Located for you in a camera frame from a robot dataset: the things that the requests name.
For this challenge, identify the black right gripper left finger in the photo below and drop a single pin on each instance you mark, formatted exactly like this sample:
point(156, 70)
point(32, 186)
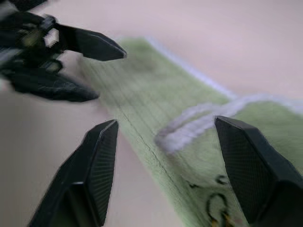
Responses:
point(94, 170)

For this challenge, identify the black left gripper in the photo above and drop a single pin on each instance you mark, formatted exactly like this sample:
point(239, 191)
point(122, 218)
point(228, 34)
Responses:
point(26, 42)

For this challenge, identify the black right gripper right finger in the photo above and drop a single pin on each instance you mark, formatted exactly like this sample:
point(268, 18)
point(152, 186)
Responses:
point(251, 170)

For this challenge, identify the green towel with white trim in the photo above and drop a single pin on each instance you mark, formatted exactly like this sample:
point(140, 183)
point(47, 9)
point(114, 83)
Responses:
point(151, 94)

